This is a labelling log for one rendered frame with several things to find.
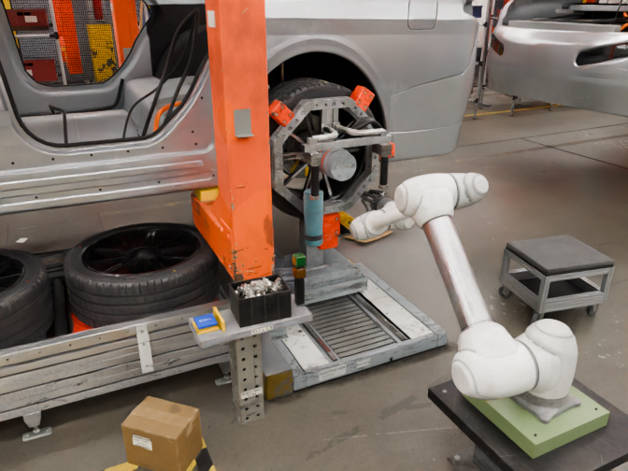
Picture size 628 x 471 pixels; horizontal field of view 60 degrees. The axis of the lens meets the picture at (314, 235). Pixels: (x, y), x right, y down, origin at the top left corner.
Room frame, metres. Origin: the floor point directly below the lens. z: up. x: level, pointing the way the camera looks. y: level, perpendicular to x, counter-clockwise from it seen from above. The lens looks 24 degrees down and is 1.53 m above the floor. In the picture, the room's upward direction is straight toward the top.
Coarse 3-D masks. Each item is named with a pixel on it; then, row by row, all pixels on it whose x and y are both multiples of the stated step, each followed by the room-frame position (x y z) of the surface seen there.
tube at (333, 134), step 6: (324, 108) 2.43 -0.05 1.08; (324, 114) 2.43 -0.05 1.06; (324, 120) 2.43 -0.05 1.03; (324, 126) 2.41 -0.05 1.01; (330, 132) 2.34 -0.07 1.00; (336, 132) 2.30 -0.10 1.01; (312, 138) 2.21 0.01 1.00; (318, 138) 2.22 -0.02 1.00; (324, 138) 2.23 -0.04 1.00; (330, 138) 2.24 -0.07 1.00; (312, 144) 2.20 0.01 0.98
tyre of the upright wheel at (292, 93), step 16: (288, 80) 2.68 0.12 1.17; (304, 80) 2.63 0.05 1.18; (320, 80) 2.63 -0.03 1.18; (272, 96) 2.55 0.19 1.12; (288, 96) 2.46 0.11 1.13; (304, 96) 2.49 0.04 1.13; (320, 96) 2.52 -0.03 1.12; (336, 96) 2.56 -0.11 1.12; (368, 112) 2.63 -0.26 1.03; (272, 128) 2.42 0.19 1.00; (272, 192) 2.42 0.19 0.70; (288, 208) 2.45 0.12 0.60
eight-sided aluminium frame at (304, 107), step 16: (304, 112) 2.40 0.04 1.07; (352, 112) 2.51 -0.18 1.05; (288, 128) 2.36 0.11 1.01; (368, 128) 2.54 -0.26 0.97; (272, 144) 2.35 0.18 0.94; (272, 160) 2.37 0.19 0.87; (368, 160) 2.59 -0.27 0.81; (272, 176) 2.37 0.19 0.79; (368, 176) 2.54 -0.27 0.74; (288, 192) 2.36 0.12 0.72; (352, 192) 2.52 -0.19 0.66; (336, 208) 2.47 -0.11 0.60
